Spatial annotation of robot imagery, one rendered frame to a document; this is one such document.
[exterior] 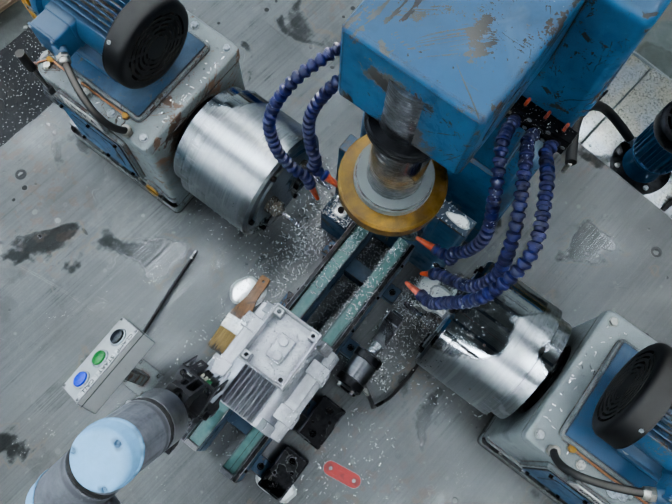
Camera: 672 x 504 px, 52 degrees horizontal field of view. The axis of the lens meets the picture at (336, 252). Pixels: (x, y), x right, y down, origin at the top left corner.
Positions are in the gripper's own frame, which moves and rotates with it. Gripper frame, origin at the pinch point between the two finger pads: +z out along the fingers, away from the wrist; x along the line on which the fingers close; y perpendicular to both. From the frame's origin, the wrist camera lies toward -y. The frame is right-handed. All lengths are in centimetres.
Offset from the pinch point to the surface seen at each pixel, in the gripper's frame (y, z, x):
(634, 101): 93, 132, -37
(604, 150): 76, 122, -39
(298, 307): 10.8, 26.4, -1.0
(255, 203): 28.0, 13.0, 15.2
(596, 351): 42, 17, -51
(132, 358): -6.9, -0.3, 15.6
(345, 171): 45.9, -1.3, 0.9
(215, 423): -14.5, 11.7, -2.5
